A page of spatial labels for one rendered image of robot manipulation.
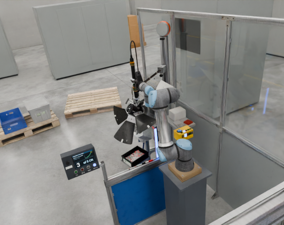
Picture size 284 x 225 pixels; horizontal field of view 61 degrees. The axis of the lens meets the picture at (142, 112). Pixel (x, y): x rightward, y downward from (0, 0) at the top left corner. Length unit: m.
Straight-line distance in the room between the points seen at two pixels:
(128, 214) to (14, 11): 12.57
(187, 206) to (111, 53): 6.60
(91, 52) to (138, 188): 5.95
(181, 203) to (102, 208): 1.38
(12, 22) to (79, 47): 6.87
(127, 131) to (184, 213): 0.97
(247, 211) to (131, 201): 2.10
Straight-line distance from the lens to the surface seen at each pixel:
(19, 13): 14.13
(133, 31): 10.41
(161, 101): 1.67
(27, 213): 3.51
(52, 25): 7.55
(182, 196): 1.96
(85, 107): 5.26
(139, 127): 2.29
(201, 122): 2.81
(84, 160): 1.96
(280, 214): 0.52
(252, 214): 0.46
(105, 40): 7.93
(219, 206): 3.11
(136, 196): 2.51
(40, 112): 5.04
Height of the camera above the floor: 2.35
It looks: 28 degrees down
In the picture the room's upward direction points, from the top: 6 degrees counter-clockwise
